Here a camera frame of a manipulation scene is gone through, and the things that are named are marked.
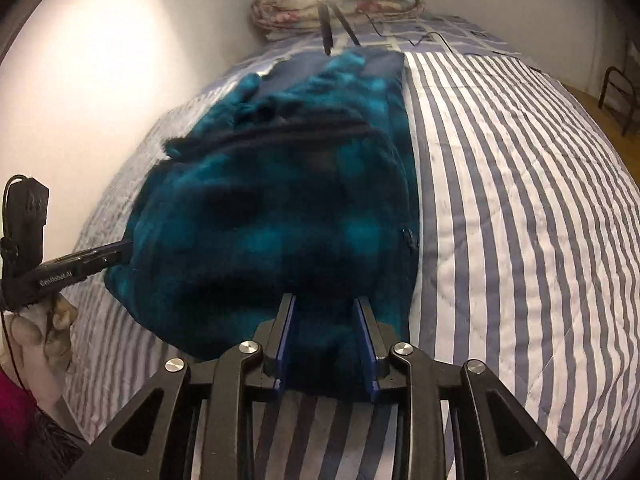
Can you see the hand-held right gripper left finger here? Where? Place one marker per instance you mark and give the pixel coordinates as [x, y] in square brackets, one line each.
[286, 330]

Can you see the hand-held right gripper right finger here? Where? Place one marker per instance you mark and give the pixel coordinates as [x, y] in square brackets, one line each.
[361, 340]

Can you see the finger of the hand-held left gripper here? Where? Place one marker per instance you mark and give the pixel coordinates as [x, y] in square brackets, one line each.
[116, 252]

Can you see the teal fleece garment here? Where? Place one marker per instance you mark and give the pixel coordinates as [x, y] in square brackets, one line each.
[280, 200]

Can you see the person's left hand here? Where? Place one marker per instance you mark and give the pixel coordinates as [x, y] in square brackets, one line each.
[40, 330]

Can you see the blue white striped quilt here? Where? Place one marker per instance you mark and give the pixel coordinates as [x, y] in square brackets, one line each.
[500, 210]

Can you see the black tripod legs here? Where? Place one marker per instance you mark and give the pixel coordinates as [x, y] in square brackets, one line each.
[327, 30]

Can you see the folded floral blanket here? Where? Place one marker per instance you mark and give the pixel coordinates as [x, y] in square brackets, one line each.
[340, 7]

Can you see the black metal frame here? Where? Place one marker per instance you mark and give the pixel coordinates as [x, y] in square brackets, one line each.
[620, 95]

